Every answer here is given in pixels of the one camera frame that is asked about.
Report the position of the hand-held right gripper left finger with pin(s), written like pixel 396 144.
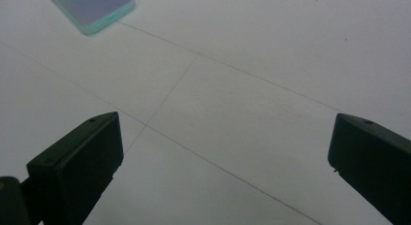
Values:
pixel 77 167

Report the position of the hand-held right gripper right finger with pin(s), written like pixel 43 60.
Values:
pixel 374 160

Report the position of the translucent phone case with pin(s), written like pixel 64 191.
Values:
pixel 97 27

